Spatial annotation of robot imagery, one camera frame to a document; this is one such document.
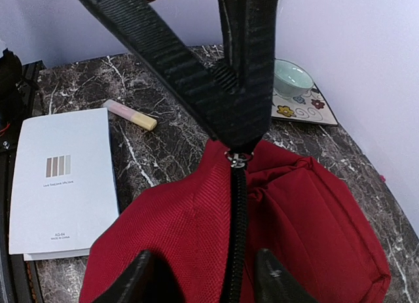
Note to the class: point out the red backpack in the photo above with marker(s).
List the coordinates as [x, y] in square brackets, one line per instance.
[247, 194]

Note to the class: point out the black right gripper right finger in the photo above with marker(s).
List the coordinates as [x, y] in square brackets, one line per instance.
[274, 284]

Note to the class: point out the white booklet with stripes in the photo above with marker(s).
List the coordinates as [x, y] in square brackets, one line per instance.
[63, 189]

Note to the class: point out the pink yellow highlighter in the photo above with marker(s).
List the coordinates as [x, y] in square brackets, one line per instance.
[146, 122]

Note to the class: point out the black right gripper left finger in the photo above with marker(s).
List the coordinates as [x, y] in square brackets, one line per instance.
[132, 283]

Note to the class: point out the floral patterned square plate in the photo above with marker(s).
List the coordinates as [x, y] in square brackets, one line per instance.
[310, 107]

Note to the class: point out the pale green ceramic bowl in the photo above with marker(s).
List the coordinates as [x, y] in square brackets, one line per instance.
[291, 80]

